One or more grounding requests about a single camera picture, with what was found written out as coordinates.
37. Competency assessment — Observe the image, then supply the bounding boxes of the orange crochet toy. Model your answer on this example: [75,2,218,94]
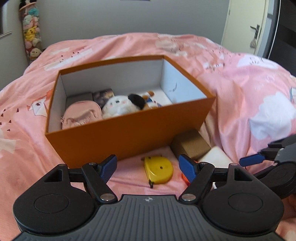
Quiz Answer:
[179,160,198,186]

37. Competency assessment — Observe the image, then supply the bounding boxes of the white foam block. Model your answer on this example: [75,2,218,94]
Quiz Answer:
[198,146,232,168]

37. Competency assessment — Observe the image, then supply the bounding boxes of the brown cardboard small box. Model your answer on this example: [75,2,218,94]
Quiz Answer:
[170,129,211,161]

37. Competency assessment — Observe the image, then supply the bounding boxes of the pink fabric pouch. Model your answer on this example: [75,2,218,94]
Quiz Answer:
[61,100,102,130]

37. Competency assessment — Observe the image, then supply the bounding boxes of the white black plush toy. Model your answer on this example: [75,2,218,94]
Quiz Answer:
[102,94,145,119]

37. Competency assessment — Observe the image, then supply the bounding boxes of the small brown blue plush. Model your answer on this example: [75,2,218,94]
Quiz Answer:
[142,90,162,110]

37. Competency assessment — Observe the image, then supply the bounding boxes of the yellow tape measure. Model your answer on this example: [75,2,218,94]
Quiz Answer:
[141,155,174,189]

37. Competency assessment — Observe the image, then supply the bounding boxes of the pink patterned duvet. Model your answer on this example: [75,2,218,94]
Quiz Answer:
[1,33,295,240]

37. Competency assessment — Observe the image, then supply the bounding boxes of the orange cardboard box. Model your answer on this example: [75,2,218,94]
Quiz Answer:
[45,55,215,168]

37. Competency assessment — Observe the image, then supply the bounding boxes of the dark patterned card box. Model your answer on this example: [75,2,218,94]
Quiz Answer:
[92,88,114,109]

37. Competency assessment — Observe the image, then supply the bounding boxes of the white door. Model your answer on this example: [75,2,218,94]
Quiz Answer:
[221,0,269,54]

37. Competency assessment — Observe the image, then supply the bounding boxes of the plush toy hanging column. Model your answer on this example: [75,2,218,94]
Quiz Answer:
[18,0,43,64]

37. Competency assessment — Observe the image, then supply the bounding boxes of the black door handle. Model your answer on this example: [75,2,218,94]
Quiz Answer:
[250,25,260,49]

